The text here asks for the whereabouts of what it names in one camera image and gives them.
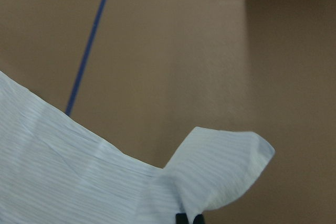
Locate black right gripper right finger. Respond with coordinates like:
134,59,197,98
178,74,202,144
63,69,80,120
193,214,205,224

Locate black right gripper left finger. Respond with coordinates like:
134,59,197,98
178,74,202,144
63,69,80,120
175,213,188,224

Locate light blue striped shirt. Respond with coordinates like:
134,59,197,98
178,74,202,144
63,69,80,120
1,73,275,223

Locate blue tape grid lines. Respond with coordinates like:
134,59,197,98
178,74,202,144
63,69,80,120
65,0,107,116

